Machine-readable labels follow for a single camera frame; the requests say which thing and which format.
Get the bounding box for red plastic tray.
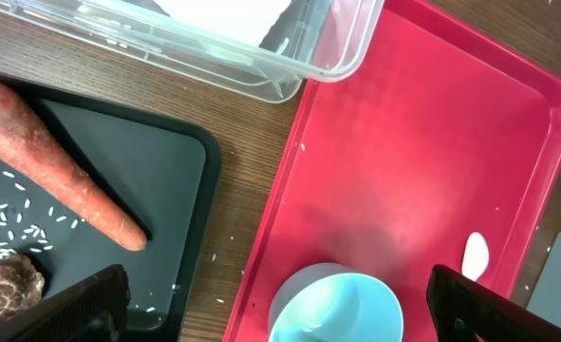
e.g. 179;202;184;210
225;1;561;341

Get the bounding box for white rice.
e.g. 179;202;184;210
0;168;85;261

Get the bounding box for black tray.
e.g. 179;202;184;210
0;74;222;341

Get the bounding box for clear plastic bin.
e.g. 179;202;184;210
0;0;384;104

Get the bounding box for orange carrot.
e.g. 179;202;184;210
0;83;147;251

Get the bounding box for white crumpled paper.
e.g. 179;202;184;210
155;0;291;47

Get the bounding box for white plastic spoon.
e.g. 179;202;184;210
461;232;490;281

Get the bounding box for blue bowl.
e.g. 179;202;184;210
268;263;404;342

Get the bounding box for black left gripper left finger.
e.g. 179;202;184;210
0;264;129;342

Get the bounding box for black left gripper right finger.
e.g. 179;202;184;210
426;266;561;342

